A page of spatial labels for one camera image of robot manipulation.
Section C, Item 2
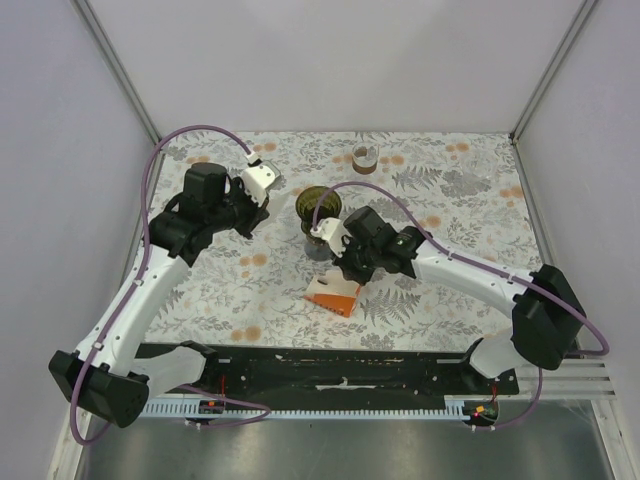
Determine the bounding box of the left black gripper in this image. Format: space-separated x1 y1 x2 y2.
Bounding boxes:
208 177 270 240

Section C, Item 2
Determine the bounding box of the green glass coffee dripper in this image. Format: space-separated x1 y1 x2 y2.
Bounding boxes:
295 186 342 237

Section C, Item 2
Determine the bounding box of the orange coffee filter box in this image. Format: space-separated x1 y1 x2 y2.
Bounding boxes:
303 270 361 318

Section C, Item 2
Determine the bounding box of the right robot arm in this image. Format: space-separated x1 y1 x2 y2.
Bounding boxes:
315 206 584 394

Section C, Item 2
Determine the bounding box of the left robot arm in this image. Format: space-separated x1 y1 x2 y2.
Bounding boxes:
49 161 280 428

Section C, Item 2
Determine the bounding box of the floral patterned table mat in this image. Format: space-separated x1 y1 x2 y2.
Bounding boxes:
136 130 552 352

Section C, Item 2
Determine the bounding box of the small glass beaker brown band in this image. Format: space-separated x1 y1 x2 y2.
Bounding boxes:
352 143 379 175

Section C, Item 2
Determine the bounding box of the clear glass cup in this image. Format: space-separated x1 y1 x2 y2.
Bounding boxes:
461 150 497 179

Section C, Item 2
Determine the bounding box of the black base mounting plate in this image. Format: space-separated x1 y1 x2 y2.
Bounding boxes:
162 342 521 412

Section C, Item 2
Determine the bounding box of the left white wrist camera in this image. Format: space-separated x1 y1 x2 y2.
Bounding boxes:
240 161 281 206

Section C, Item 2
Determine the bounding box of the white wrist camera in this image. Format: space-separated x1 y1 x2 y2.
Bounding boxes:
240 161 281 206
310 217 349 257

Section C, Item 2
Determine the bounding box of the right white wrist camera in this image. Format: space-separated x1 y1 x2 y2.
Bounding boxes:
310 217 349 257

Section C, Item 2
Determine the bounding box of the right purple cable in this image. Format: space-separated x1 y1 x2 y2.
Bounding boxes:
312 182 611 432

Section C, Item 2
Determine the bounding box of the purple cable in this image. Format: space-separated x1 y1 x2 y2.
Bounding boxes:
312 182 611 432
69 123 272 446

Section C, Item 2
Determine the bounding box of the white slotted cable duct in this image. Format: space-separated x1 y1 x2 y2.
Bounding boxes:
138 394 470 421

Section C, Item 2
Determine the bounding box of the aluminium rail frame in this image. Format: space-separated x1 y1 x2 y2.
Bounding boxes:
72 355 617 399

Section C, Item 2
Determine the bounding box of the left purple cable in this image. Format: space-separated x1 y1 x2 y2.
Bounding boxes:
69 123 272 446

